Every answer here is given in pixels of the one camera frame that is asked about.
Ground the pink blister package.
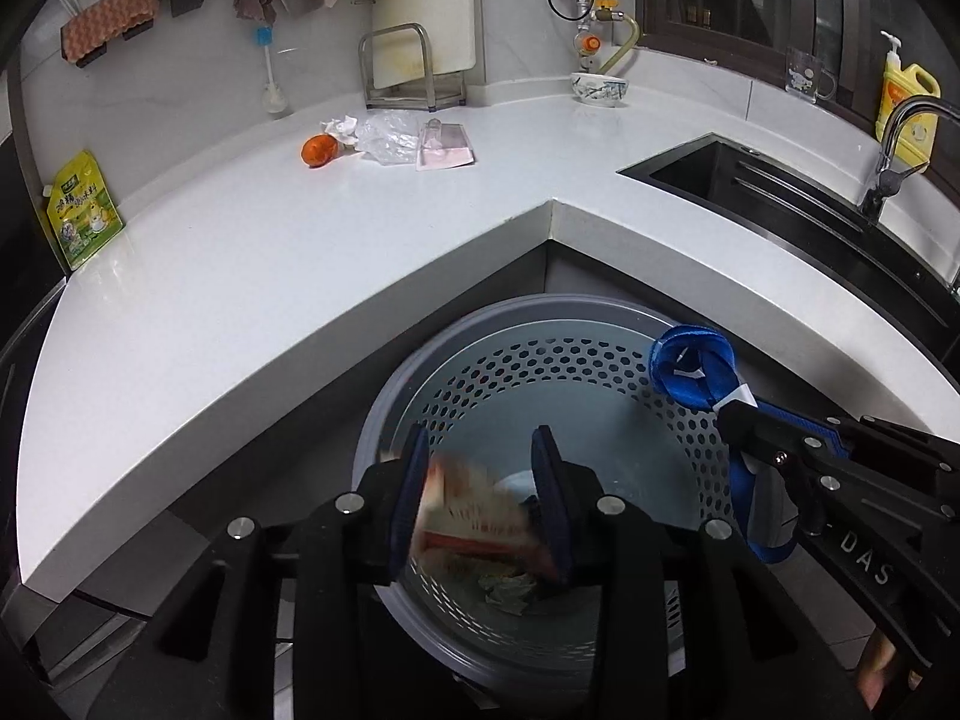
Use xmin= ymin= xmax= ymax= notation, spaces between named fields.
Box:
xmin=415 ymin=118 xmax=476 ymax=171

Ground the clear plastic packaging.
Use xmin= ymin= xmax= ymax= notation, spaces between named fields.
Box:
xmin=356 ymin=111 xmax=421 ymax=166

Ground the large white tissue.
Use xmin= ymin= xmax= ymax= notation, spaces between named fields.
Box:
xmin=480 ymin=574 xmax=537 ymax=616

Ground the yellow dish soap bottle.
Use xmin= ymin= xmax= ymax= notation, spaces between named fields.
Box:
xmin=874 ymin=31 xmax=942 ymax=166

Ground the black kitchen sink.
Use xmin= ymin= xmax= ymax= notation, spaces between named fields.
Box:
xmin=616 ymin=133 xmax=960 ymax=361

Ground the yellowish gas hose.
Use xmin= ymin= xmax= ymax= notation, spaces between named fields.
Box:
xmin=600 ymin=15 xmax=640 ymax=80

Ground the blue strap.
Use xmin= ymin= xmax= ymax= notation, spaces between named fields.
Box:
xmin=649 ymin=324 xmax=803 ymax=563

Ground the yellow handled gas regulator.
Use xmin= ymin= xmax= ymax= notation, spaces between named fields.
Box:
xmin=576 ymin=0 xmax=623 ymax=72

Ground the green and yellow pouch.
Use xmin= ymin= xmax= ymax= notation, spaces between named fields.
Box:
xmin=43 ymin=150 xmax=125 ymax=272

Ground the dark brown window frame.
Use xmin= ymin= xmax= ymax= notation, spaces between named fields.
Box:
xmin=634 ymin=0 xmax=960 ymax=136

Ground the steel kitchen faucet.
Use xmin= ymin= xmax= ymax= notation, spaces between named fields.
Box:
xmin=859 ymin=95 xmax=960 ymax=222

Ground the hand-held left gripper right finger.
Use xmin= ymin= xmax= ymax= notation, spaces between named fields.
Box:
xmin=529 ymin=424 xmax=871 ymax=720

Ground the orange wavy sponge cloth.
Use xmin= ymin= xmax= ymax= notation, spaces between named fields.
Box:
xmin=60 ymin=0 xmax=160 ymax=65

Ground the red and white snack wrapper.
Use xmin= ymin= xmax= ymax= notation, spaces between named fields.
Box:
xmin=382 ymin=450 xmax=560 ymax=578

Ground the person's right hand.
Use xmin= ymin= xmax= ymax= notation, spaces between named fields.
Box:
xmin=859 ymin=630 xmax=923 ymax=713

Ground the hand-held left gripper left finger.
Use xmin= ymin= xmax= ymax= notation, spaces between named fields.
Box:
xmin=86 ymin=426 xmax=434 ymax=720

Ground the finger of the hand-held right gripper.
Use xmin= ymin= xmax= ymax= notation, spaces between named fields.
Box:
xmin=754 ymin=401 xmax=960 ymax=488
xmin=716 ymin=399 xmax=848 ymax=533

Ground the metal cutting board rack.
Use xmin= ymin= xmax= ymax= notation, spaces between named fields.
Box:
xmin=358 ymin=22 xmax=466 ymax=112

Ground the grey perforated trash bin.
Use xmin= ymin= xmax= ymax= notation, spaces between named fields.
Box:
xmin=351 ymin=294 xmax=758 ymax=720

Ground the white patterned porcelain bowl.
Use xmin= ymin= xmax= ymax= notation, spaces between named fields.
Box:
xmin=571 ymin=72 xmax=629 ymax=109

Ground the clear glass mug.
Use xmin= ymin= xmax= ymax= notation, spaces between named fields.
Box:
xmin=785 ymin=46 xmax=837 ymax=104

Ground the white cutting board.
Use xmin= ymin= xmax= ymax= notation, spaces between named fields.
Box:
xmin=371 ymin=0 xmax=479 ymax=89

